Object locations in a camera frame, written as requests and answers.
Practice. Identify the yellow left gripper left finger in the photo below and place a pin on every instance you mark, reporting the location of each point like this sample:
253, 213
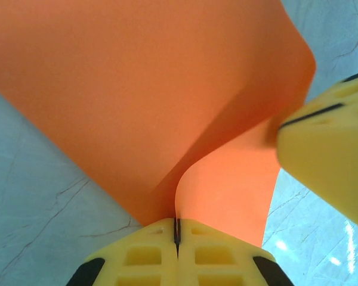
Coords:
137, 259

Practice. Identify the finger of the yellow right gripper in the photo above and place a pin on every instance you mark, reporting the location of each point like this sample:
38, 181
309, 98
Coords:
331, 164
346, 92

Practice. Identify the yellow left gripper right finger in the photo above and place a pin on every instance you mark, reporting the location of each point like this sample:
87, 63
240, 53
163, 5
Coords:
226, 259

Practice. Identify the orange cloth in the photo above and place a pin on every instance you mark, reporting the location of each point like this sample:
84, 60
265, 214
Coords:
137, 89

